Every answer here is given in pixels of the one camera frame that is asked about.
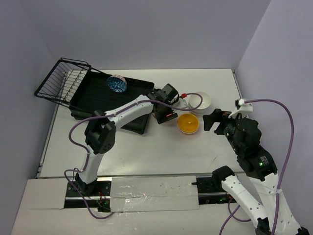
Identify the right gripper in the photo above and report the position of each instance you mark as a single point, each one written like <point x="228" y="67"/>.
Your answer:
<point x="217" y="114"/>

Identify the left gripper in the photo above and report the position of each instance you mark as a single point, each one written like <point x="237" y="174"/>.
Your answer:
<point x="166" y="117"/>

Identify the blue patterned bowl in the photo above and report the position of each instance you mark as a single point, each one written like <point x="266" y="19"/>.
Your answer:
<point x="117" y="83"/>

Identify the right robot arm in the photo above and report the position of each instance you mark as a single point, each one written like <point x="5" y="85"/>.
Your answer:
<point x="270" y="215"/>

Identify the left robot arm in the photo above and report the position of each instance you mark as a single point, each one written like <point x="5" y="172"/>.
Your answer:
<point x="101" y="129"/>

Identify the black drainer tray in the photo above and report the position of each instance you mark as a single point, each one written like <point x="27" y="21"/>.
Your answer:
<point x="94" y="94"/>

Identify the white taped sheet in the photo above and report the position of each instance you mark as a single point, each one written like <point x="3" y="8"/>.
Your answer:
<point x="153" y="194"/>

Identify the white cardboard sheet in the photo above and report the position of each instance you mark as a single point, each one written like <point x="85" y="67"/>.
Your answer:
<point x="43" y="195"/>

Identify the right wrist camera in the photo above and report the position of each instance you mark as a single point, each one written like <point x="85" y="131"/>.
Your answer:
<point x="243" y="109"/>

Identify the black mounting rail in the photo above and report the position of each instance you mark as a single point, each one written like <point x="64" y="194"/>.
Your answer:
<point x="99" y="197"/>

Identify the black wire dish rack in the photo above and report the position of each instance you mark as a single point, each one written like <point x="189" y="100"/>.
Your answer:
<point x="63" y="80"/>

